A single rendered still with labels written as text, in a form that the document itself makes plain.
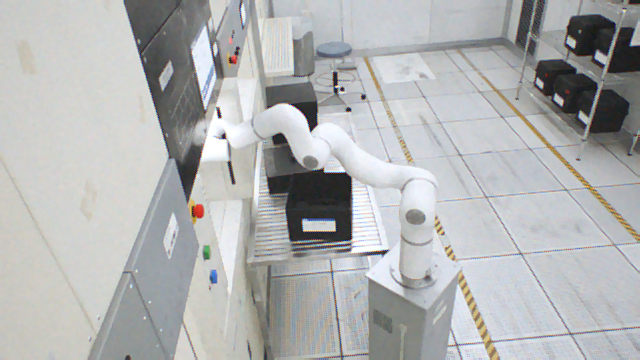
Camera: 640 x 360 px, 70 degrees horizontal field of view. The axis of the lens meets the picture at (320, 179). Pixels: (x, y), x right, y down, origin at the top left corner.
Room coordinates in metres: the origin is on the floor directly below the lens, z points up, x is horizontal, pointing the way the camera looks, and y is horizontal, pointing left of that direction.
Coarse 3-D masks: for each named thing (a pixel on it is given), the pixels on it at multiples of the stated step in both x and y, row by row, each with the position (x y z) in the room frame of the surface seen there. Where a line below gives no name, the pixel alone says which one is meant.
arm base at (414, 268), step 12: (432, 240) 1.23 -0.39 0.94; (408, 252) 1.21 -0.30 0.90; (420, 252) 1.20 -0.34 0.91; (396, 264) 1.29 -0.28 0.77; (408, 264) 1.21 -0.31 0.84; (420, 264) 1.20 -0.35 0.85; (432, 264) 1.27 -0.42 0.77; (396, 276) 1.22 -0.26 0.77; (408, 276) 1.21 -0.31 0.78; (420, 276) 1.20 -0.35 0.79; (432, 276) 1.21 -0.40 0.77
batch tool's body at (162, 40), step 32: (128, 0) 0.94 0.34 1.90; (160, 0) 1.16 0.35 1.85; (192, 0) 1.50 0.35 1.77; (160, 32) 1.08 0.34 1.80; (192, 32) 1.41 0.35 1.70; (160, 64) 1.02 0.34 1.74; (192, 64) 1.32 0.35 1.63; (160, 96) 0.96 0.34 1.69; (224, 96) 1.67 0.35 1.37; (192, 160) 1.07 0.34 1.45; (192, 192) 1.01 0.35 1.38; (224, 192) 1.67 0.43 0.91; (224, 224) 1.50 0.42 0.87; (224, 256) 1.30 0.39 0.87; (256, 256) 1.76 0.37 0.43; (224, 288) 1.07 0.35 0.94; (224, 320) 0.99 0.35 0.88; (256, 320) 1.41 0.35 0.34; (256, 352) 1.27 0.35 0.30
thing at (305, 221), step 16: (304, 176) 1.75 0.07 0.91; (320, 176) 1.74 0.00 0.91; (336, 176) 1.73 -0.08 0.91; (288, 192) 1.61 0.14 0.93; (304, 192) 1.75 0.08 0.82; (320, 192) 1.74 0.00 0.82; (336, 192) 1.73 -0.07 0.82; (288, 208) 1.55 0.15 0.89; (304, 208) 1.69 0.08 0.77; (320, 208) 1.69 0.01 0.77; (336, 208) 1.64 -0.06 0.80; (352, 208) 1.66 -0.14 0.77; (288, 224) 1.49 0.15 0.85; (304, 224) 1.48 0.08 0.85; (320, 224) 1.47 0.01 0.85; (336, 224) 1.46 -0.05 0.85
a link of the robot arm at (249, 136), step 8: (216, 120) 1.56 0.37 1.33; (224, 120) 1.54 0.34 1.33; (248, 120) 1.45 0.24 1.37; (216, 128) 1.56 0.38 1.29; (224, 128) 1.51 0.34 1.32; (232, 128) 1.48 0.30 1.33; (240, 128) 1.44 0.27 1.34; (248, 128) 1.42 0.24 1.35; (232, 136) 1.45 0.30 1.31; (240, 136) 1.43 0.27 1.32; (248, 136) 1.42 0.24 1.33; (256, 136) 1.41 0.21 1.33; (232, 144) 1.44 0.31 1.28; (240, 144) 1.43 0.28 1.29; (248, 144) 1.43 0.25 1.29
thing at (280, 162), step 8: (264, 152) 2.08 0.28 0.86; (272, 152) 2.08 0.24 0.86; (280, 152) 2.07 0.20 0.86; (288, 152) 2.06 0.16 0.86; (272, 160) 2.00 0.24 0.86; (280, 160) 1.99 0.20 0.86; (288, 160) 1.98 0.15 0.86; (296, 160) 1.97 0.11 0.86; (272, 168) 1.92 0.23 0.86; (280, 168) 1.91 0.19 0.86; (288, 168) 1.91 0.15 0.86; (296, 168) 1.90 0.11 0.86; (304, 168) 1.90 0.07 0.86; (320, 168) 1.89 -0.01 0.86; (272, 176) 1.85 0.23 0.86; (280, 176) 1.85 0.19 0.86; (288, 176) 1.85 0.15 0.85; (272, 184) 1.84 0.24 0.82; (280, 184) 1.85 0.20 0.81; (288, 184) 1.85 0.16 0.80; (272, 192) 1.84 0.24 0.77; (280, 192) 1.84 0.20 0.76
